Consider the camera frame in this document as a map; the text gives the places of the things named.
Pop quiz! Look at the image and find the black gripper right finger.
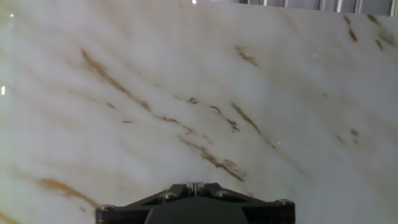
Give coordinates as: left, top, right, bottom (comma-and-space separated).
196, 182, 295, 224

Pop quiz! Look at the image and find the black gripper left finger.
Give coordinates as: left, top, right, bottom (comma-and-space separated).
95, 182, 196, 224

